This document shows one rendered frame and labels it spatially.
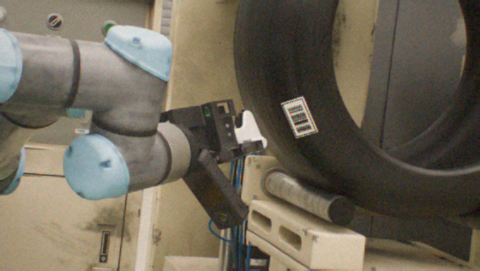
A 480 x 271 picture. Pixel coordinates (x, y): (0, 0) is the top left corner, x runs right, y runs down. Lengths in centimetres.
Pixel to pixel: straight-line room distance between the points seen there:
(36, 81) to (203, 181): 29
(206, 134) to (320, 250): 35
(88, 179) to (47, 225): 103
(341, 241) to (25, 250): 84
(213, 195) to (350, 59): 73
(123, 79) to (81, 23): 109
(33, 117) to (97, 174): 42
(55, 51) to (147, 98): 11
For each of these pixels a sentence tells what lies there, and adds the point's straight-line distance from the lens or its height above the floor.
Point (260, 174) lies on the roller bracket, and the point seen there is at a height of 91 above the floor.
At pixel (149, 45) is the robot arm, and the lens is 99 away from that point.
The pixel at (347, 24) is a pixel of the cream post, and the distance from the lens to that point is 183.
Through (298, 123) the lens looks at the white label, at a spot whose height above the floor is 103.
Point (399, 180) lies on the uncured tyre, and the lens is 146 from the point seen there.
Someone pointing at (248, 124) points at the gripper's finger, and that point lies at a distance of 125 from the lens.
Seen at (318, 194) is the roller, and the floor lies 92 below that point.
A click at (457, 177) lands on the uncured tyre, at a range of 150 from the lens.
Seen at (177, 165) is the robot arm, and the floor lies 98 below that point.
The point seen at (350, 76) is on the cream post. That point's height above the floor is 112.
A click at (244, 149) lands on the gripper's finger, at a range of 119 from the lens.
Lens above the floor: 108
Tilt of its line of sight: 3 degrees down
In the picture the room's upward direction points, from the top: 6 degrees clockwise
